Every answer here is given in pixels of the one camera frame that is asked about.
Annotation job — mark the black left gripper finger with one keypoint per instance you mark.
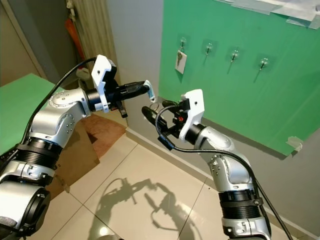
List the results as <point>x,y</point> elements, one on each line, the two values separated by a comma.
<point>137,89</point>
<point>121,110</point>

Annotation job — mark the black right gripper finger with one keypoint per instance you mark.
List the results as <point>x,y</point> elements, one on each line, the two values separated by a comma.
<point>170,105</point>
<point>154,118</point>

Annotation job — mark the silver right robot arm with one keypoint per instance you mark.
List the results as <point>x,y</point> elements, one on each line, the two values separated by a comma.
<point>235,170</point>

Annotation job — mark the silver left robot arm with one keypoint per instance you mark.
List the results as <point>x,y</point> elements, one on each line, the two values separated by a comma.
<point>65,115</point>

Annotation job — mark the wooden door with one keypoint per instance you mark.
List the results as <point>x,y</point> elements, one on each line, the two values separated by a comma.
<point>95,30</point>

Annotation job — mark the orange stick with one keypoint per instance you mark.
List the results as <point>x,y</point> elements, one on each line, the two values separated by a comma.
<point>74,40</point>

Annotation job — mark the green table sheet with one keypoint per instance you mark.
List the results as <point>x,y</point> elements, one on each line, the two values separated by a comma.
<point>25,105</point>

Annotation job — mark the small clear tape piece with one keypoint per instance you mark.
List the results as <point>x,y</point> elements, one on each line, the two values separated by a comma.
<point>295,145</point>

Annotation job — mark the clear tape strip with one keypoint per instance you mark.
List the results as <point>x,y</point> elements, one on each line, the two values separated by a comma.
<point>280,7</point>

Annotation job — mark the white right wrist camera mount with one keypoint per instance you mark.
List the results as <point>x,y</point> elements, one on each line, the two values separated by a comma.
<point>195,101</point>

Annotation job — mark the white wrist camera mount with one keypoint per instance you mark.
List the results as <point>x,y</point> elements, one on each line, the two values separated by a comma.
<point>101,69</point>
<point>195,101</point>

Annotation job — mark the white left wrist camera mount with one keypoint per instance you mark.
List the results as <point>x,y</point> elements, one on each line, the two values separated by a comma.
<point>101,69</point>

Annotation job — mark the clear adhesive wall hook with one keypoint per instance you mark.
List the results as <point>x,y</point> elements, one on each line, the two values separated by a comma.
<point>183,41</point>
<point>209,47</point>
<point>264,62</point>
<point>235,53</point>

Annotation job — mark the green wall board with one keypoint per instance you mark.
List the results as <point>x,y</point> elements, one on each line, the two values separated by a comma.
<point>240,100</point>

